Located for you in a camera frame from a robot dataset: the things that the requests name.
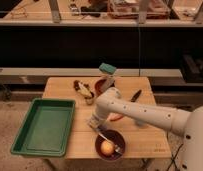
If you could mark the brown rear bowl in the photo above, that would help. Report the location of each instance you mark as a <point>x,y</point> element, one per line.
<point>98,86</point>

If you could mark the wooden table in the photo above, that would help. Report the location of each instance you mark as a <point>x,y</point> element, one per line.
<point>141,142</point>

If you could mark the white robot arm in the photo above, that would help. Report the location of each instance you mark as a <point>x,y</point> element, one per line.
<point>188,125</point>

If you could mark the dark equipment box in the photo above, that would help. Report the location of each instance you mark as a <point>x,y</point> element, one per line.
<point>192,69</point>

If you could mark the green plastic tray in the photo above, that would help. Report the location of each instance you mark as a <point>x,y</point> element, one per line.
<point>46,128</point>

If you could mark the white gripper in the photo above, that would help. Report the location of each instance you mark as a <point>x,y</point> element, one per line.
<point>95,122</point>

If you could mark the dark brown front bowl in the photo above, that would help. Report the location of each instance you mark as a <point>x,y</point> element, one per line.
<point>117,138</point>

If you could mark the metal spoon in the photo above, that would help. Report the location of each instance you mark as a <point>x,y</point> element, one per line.
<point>117,149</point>

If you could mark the green topped sponge brush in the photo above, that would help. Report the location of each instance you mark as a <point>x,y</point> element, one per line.
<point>108,72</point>

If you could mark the brown white plush toy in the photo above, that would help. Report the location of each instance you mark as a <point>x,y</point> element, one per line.
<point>84,90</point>

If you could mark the black handled knife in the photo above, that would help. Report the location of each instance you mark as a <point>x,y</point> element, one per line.
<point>136,96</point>

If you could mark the yellow round fruit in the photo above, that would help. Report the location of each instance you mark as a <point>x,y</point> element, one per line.
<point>107,148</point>

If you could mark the orange carrot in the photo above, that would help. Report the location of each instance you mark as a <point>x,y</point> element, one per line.
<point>115,117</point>

